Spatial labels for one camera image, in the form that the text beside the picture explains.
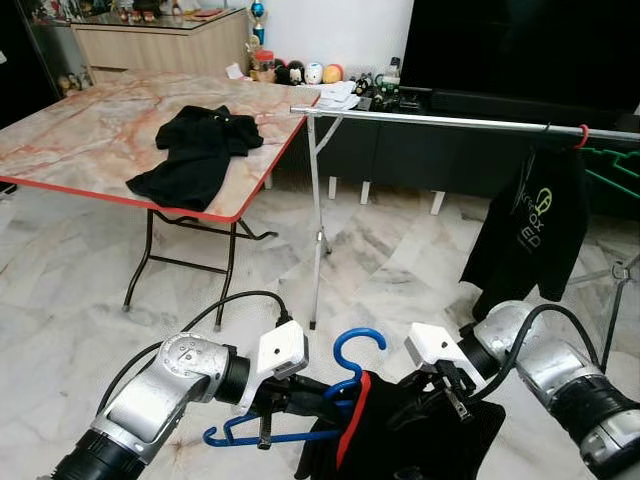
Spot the green plastic hanger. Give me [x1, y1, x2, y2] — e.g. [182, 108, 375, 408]
[580, 140, 640, 201]

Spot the black TV console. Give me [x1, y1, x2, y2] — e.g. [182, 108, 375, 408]
[265, 85, 640, 216]

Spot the silver metal clothes rack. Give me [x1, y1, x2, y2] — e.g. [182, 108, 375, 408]
[290, 103, 640, 373]

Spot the blue plastic hanger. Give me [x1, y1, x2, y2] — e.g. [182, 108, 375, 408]
[203, 327, 387, 448]

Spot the marble pattern folding table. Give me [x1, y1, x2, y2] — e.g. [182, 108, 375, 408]
[0, 72, 323, 313]

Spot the large black television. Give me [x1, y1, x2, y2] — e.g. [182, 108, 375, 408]
[400, 0, 640, 96]

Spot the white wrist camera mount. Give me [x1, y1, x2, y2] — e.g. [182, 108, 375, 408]
[405, 322, 486, 386]
[240, 320, 309, 411]

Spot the black shirt with red collar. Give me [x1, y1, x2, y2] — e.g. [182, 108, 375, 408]
[297, 370, 506, 480]

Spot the light wooden cabinet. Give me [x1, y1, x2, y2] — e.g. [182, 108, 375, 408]
[72, 10, 251, 83]

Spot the dark glass display cabinet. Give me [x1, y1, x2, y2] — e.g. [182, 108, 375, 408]
[0, 0, 79, 129]

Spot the blue and gold trophy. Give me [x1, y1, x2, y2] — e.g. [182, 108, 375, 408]
[248, 0, 267, 46]

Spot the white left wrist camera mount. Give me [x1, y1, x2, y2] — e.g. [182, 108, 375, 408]
[240, 320, 309, 411]

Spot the clear jar red lid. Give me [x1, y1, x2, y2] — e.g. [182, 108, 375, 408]
[250, 50, 276, 83]

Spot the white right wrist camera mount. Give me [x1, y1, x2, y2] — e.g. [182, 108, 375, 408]
[405, 322, 486, 386]

